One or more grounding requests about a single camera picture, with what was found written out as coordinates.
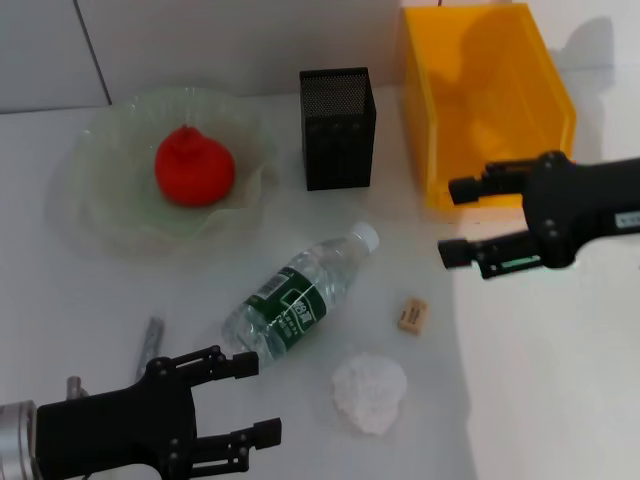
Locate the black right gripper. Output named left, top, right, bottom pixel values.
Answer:
left=437, top=150, right=640, bottom=280

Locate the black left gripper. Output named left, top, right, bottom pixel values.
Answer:
left=35, top=344, right=283, bottom=480

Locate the green label water bottle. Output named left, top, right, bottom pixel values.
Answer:
left=221, top=221, right=380, bottom=371

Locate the white paper ball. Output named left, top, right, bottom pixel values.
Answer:
left=331, top=351, right=409, bottom=435

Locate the red tomato-shaped toy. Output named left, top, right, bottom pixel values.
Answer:
left=153, top=124, right=237, bottom=209

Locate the beige eraser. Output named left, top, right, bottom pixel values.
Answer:
left=398, top=296, right=431, bottom=335

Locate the grey marker pen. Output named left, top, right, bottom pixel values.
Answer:
left=133, top=316, right=166, bottom=379

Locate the black mesh pen holder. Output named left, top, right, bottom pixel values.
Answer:
left=299, top=66, right=377, bottom=192

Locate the green glass fruit plate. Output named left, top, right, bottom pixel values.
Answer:
left=47, top=85, right=284, bottom=261

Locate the yellow plastic bin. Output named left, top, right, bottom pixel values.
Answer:
left=403, top=2, right=579, bottom=210

